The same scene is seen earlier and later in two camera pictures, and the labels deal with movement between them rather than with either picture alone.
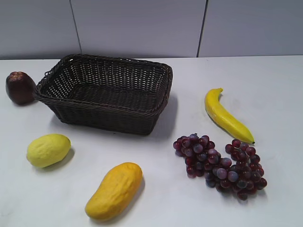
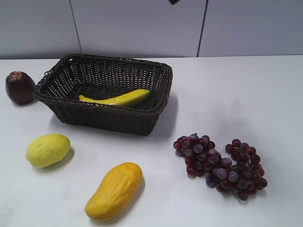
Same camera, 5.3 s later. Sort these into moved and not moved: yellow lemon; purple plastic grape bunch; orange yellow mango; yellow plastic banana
Moved: yellow plastic banana
Not moved: purple plastic grape bunch; orange yellow mango; yellow lemon
